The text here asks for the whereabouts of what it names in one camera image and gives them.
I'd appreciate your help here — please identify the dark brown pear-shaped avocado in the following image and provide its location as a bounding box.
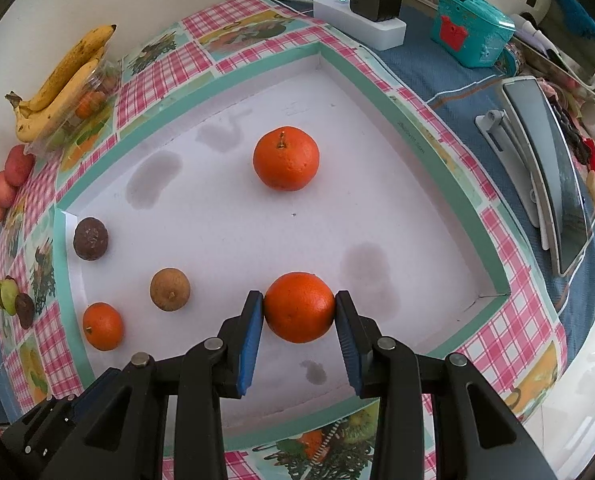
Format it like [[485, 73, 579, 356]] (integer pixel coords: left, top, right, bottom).
[[14, 292, 35, 330]]

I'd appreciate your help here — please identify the green pear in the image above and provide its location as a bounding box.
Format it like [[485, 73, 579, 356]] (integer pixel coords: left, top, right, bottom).
[[0, 276, 19, 316]]

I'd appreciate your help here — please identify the dark brown round avocado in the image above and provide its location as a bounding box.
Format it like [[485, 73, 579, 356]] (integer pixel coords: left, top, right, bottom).
[[73, 217, 109, 261]]

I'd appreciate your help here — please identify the small orange tangerine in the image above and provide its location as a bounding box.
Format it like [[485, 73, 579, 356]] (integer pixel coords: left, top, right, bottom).
[[82, 302, 124, 351]]

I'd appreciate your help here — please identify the brown kiwi fruit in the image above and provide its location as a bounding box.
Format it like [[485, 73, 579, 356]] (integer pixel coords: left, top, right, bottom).
[[150, 268, 191, 312]]

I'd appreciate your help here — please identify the red apple middle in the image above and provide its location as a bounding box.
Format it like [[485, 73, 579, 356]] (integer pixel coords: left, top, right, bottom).
[[0, 171, 17, 209]]

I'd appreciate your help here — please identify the red apple right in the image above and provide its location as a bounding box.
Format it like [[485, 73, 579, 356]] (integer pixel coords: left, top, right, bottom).
[[4, 144, 35, 188]]

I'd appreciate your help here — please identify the clear plastic fruit box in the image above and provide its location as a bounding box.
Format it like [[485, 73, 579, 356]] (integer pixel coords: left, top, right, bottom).
[[25, 58, 122, 157]]

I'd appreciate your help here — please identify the tablet on stand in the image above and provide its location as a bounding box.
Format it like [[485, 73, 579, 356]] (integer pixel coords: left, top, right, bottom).
[[474, 76, 595, 276]]

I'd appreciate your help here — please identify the large orange with stem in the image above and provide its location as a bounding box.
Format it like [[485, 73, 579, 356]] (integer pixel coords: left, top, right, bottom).
[[252, 126, 320, 192]]

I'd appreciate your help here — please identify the lower yellow banana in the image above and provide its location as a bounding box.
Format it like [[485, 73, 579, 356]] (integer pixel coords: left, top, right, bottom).
[[5, 47, 106, 144]]

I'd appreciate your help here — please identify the yellow banana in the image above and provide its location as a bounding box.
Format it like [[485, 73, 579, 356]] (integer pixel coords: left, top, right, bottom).
[[20, 24, 116, 113], [5, 47, 106, 144]]

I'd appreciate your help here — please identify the white tray teal rim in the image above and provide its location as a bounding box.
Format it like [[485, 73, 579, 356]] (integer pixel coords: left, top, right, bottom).
[[51, 40, 512, 453]]

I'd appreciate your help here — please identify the blue underlying tablecloth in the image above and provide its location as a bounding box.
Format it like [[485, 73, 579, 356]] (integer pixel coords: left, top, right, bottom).
[[0, 0, 595, 391]]

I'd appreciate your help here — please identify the upper yellow banana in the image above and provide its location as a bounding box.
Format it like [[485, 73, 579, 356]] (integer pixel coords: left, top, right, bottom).
[[20, 24, 116, 113]]

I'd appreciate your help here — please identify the teal plastic box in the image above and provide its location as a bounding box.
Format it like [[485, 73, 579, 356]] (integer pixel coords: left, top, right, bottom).
[[431, 0, 515, 68]]

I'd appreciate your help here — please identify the white power strip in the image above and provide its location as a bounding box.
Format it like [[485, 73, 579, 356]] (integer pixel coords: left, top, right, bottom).
[[313, 0, 407, 51]]

